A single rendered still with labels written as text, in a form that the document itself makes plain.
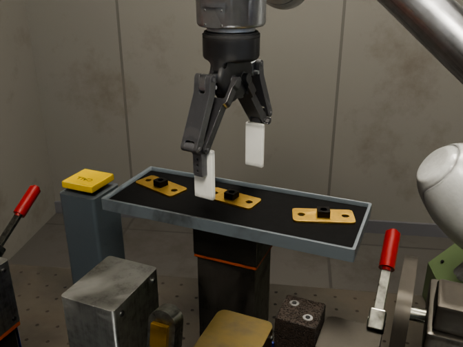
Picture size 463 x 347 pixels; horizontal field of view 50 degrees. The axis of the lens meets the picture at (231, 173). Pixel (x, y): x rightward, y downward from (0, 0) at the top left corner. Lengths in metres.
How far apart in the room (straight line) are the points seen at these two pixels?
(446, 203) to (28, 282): 1.05
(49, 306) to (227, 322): 0.79
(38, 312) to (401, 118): 2.14
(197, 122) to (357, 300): 0.83
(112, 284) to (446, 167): 0.66
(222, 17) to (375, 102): 2.25
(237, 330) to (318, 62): 2.25
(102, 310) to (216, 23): 0.37
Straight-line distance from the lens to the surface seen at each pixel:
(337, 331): 0.63
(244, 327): 0.62
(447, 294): 0.53
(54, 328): 1.28
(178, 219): 0.69
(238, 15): 0.62
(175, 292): 1.33
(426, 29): 1.10
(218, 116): 0.64
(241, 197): 0.74
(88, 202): 0.82
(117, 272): 0.68
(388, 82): 2.81
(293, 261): 2.76
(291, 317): 0.61
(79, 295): 0.65
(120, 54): 2.92
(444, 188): 1.03
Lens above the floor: 1.48
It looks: 23 degrees down
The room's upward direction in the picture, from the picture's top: straight up
